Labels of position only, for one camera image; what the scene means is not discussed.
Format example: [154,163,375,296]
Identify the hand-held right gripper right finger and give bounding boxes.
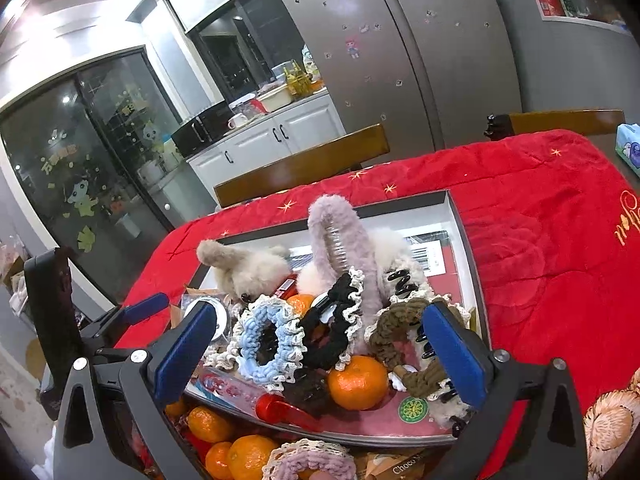
[424,301,588,480]

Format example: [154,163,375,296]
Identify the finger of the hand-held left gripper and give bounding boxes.
[77,292,171,356]
[90,346,135,368]

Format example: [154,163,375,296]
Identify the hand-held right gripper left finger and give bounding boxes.
[52,302,218,480]

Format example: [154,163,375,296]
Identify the blue crochet scrunchie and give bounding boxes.
[227,296,308,393]

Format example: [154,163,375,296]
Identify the brown crochet scrunchie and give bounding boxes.
[367,297,471,401]

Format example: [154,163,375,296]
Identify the single orange mandarin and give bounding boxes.
[327,355,390,411]
[286,294,316,317]

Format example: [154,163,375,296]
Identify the black crochet scrunchie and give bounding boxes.
[300,267,366,371]

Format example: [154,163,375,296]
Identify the pile of mandarins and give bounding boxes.
[165,400,281,480]

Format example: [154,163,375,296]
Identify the dark shallow cardboard box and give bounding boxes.
[165,189,493,448]

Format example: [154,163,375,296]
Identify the black toothed hair claw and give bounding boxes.
[419,322,475,440]

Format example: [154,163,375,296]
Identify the round silver tin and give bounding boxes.
[182,295,233,346]

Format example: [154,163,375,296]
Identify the beige fluffy hair claw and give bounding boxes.
[196,239,293,303]

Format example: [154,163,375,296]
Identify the red white snack packet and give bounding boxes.
[197,366,323,433]

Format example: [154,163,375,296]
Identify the white fluffy hair claw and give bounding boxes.
[372,227,423,303]

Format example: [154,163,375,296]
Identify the dark braided hair clip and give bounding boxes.
[287,367,331,413]

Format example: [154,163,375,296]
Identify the red printed blanket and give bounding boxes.
[115,129,640,480]

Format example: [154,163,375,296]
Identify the white fluffy pompom clip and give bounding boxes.
[297,265,326,295]

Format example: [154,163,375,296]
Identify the glass sliding door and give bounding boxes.
[0,46,221,306]

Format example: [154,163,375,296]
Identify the pink crochet scrunchie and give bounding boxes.
[261,438,357,480]

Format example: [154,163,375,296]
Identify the pink fluffy hair claw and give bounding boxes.
[307,194,386,306]

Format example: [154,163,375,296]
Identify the black microwave oven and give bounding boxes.
[171,100,228,158]

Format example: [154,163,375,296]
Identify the wooden chair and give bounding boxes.
[214,124,391,208]
[484,109,626,141]

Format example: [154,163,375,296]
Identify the white kitchen cabinet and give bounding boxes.
[187,91,347,193]

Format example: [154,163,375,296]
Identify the white plastic basin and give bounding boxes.
[257,86,293,112]

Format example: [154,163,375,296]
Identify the blue printed tissue pack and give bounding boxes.
[615,122,640,168]

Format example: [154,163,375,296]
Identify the dark kitchen window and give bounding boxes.
[165,0,306,106]

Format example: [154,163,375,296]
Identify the clear plastic bag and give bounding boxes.
[301,45,321,83]

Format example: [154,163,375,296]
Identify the silver refrigerator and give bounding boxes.
[260,0,523,151]

